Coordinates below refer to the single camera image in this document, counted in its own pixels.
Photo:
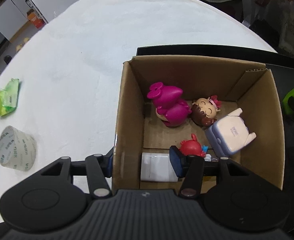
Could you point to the rabbit cube toy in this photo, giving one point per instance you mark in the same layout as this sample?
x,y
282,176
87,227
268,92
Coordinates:
x,y
229,135

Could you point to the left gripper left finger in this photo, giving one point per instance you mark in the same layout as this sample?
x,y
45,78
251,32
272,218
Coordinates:
x,y
106,163

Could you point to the clear tape roll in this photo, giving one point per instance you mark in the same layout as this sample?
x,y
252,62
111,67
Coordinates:
x,y
17,149

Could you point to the black tray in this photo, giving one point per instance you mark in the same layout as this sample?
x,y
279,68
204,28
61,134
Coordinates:
x,y
283,71

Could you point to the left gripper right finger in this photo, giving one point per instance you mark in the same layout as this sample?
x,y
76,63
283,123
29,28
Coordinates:
x,y
180,162

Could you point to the white table cloth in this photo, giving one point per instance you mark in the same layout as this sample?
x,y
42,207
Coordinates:
x,y
70,71

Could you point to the orange cardboard box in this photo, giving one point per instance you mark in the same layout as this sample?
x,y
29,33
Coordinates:
x,y
36,20

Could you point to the green wet wipes pack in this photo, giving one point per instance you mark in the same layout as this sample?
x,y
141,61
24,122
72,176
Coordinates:
x,y
9,97

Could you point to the magenta pig toy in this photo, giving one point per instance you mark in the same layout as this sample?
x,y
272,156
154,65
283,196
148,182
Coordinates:
x,y
170,107

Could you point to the brown cardboard box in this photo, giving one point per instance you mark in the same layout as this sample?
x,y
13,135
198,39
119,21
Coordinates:
x,y
230,106

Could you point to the white power adapter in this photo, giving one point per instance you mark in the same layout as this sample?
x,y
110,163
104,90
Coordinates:
x,y
157,167

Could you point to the yellow beer mug toy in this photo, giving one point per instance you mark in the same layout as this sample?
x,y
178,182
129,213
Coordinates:
x,y
208,157

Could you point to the red crab toy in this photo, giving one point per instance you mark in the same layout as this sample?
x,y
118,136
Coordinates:
x,y
193,147

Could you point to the brown-haired doll figure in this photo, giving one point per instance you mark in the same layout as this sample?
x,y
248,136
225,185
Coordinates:
x,y
204,110

